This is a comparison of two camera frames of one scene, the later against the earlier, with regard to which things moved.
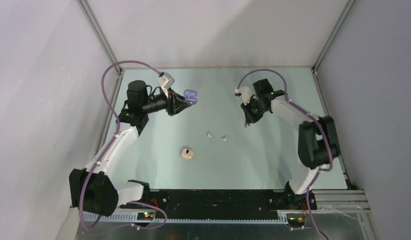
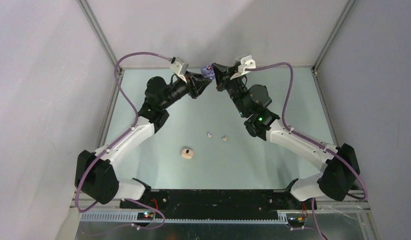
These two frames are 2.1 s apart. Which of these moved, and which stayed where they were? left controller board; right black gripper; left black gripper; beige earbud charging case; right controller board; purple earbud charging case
Moved: right black gripper; purple earbud charging case; left black gripper
Stayed: left controller board; right controller board; beige earbud charging case
